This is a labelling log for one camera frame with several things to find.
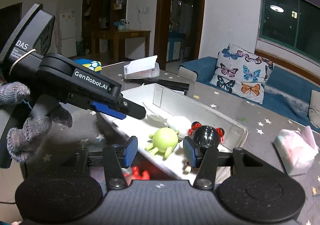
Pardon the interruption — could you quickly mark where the white paper card holder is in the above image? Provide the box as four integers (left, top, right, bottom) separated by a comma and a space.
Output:
124, 55, 160, 79

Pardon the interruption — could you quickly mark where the dark window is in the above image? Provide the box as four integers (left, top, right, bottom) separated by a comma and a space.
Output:
259, 0, 319, 61

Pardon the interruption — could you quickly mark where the black flat box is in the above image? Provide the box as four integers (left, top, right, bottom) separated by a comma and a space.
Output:
123, 79, 190, 94

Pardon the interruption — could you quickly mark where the red round figure toy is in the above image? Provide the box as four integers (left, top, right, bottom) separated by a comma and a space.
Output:
122, 166, 150, 185

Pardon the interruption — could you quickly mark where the blue sofa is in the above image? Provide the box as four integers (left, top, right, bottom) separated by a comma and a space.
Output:
178, 57, 319, 132

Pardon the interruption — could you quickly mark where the butterfly print pillow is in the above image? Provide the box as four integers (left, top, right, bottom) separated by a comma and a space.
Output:
210, 44, 273, 104

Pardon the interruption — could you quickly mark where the grey knit gloved hand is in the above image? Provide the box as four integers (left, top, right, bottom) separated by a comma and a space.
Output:
0, 81, 73, 164

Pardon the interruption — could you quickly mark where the black-haired girl doll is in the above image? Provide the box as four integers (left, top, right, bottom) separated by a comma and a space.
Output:
184, 121, 225, 174

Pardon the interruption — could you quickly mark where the green alien toy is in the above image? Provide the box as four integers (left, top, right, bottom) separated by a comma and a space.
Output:
145, 127, 178, 160

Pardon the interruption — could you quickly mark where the wooden side table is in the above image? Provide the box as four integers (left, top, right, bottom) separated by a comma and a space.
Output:
91, 30, 151, 62

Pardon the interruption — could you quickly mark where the grey white cardboard tray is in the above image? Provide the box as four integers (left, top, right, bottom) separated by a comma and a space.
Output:
102, 84, 248, 183

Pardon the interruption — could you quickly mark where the white plush rabbit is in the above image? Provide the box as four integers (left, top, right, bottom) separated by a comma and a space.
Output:
143, 103, 191, 140

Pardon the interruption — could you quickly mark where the dark wooden shelf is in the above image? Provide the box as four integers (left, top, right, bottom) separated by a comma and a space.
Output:
81, 0, 127, 54

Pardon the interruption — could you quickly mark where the blue yellow tissue box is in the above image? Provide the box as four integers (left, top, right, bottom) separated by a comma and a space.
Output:
74, 59, 102, 73

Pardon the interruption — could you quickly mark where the grey cushion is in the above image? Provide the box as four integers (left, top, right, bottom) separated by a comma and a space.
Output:
308, 90, 320, 129

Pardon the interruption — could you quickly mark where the pastel tissue pack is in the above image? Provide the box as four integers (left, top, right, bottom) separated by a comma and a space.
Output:
273, 126, 319, 176

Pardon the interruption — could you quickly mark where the white refrigerator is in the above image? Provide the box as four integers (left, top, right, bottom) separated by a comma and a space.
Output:
60, 11, 76, 57

